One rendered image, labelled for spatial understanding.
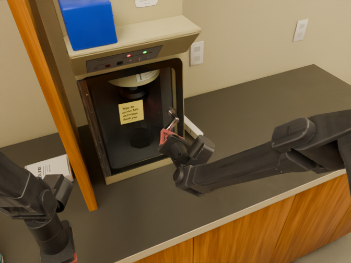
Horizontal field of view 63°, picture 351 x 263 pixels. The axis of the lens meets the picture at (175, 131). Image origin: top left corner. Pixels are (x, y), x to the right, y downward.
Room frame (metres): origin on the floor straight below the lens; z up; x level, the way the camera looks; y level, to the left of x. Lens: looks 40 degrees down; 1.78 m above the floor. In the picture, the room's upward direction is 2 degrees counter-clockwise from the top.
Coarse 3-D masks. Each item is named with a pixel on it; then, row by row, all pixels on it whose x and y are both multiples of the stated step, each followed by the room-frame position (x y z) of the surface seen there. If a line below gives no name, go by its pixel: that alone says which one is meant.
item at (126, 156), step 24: (120, 72) 0.72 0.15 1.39; (144, 72) 0.75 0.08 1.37; (168, 72) 0.77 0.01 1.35; (96, 96) 0.69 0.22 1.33; (120, 96) 0.72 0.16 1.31; (144, 96) 0.74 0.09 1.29; (168, 96) 0.77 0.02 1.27; (144, 120) 0.74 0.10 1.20; (168, 120) 0.77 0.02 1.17; (120, 144) 0.71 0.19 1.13; (144, 144) 0.74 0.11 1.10; (120, 168) 0.70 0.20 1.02
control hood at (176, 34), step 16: (176, 16) 0.79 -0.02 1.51; (128, 32) 0.69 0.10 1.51; (144, 32) 0.69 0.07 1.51; (160, 32) 0.68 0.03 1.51; (176, 32) 0.68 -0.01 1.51; (192, 32) 0.69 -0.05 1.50; (96, 48) 0.61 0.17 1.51; (112, 48) 0.62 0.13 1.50; (128, 48) 0.64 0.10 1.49; (144, 48) 0.66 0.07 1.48; (176, 48) 0.73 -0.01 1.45; (80, 64) 0.62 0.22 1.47; (128, 64) 0.72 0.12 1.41
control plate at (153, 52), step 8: (152, 48) 0.68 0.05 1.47; (160, 48) 0.69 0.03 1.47; (112, 56) 0.64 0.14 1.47; (120, 56) 0.65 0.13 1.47; (128, 56) 0.67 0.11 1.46; (136, 56) 0.69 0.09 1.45; (144, 56) 0.70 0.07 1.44; (152, 56) 0.72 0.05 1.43; (88, 64) 0.63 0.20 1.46; (96, 64) 0.65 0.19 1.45; (104, 64) 0.66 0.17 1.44; (112, 64) 0.68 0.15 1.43; (88, 72) 0.67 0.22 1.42
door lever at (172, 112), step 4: (168, 112) 0.77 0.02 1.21; (172, 112) 0.77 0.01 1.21; (172, 116) 0.75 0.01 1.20; (176, 116) 0.74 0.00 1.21; (172, 120) 0.73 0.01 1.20; (176, 120) 0.73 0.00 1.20; (168, 124) 0.73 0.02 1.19; (172, 124) 0.72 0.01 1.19; (168, 128) 0.72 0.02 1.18; (160, 136) 0.71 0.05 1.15; (164, 136) 0.71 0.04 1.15
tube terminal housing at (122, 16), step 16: (112, 0) 0.74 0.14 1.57; (128, 0) 0.75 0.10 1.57; (160, 0) 0.78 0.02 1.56; (176, 0) 0.80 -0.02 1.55; (128, 16) 0.75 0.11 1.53; (144, 16) 0.77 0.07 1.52; (160, 16) 0.78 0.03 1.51; (64, 32) 0.69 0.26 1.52; (144, 64) 0.76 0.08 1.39; (160, 160) 0.77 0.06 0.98; (112, 176) 0.70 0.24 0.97; (128, 176) 0.72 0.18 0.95
